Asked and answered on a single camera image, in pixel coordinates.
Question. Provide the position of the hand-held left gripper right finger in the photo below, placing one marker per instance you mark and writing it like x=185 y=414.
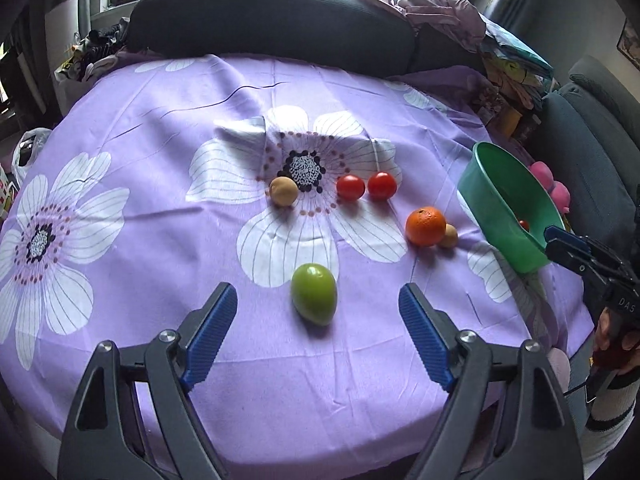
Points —
x=422 y=335

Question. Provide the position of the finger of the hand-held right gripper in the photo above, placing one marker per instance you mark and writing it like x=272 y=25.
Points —
x=565 y=237
x=565 y=258

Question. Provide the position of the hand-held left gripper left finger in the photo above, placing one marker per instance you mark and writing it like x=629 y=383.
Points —
x=212 y=335

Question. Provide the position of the green plastic bowl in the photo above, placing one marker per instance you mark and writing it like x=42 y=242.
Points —
x=500 y=200

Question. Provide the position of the small tan round fruit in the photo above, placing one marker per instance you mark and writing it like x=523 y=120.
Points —
x=450 y=237

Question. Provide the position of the orange mandarin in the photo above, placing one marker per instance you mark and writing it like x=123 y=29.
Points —
x=425 y=226

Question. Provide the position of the green mango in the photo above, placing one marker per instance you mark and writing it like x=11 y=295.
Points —
x=314 y=295

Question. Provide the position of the red tomato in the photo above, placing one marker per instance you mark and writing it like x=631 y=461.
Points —
x=350 y=188
x=382 y=186

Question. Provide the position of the brown round fruit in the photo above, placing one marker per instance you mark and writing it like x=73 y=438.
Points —
x=283 y=191

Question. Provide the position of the person's striped sleeve right forearm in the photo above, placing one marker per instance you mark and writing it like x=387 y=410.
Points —
x=612 y=410

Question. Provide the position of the person's right hand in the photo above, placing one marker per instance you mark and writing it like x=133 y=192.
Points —
x=607 y=332

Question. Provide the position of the small cherry tomato with stem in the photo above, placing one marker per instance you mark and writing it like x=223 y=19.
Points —
x=523 y=225

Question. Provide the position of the pink plush toy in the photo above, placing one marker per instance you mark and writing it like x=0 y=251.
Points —
x=547 y=182

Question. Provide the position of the purple floral cloth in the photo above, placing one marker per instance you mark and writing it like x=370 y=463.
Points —
x=175 y=260

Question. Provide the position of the orange juice bottle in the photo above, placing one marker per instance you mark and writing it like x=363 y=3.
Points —
x=510 y=122

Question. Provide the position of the stack of folded clothes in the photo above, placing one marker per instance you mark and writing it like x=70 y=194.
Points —
x=515 y=60

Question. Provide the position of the white plastic bag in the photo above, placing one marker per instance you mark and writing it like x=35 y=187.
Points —
x=30 y=152

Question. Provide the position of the pinkish purple crumpled garment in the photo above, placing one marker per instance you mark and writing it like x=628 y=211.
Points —
x=440 y=10

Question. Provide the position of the pile of patterned fabric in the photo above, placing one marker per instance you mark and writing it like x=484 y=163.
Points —
x=95 y=50

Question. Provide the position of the dark grey sofa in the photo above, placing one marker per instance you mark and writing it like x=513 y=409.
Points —
x=270 y=25

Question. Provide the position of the framed wall picture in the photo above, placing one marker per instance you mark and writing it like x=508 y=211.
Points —
x=631 y=42

